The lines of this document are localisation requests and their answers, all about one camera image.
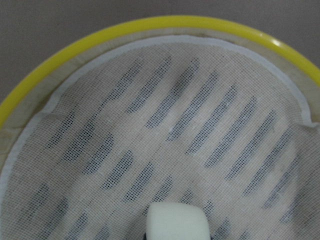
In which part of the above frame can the brown paper table cover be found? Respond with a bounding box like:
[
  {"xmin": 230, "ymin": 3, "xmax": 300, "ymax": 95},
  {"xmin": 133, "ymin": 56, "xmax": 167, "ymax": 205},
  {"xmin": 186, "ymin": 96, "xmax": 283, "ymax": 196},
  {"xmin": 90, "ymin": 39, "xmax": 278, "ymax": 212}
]
[{"xmin": 0, "ymin": 0, "xmax": 320, "ymax": 99}]

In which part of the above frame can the white steamed bun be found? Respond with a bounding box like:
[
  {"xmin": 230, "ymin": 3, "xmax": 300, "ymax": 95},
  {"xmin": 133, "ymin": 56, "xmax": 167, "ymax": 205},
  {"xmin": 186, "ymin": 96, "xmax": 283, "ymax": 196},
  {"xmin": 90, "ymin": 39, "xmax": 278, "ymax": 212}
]
[{"xmin": 145, "ymin": 202, "xmax": 211, "ymax": 240}]

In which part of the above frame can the yellow round steamer basket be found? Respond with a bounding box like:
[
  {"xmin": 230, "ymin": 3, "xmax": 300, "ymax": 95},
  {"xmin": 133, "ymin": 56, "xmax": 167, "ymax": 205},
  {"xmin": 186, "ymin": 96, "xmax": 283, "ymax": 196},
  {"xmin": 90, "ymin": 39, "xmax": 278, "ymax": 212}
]
[{"xmin": 0, "ymin": 15, "xmax": 320, "ymax": 240}]

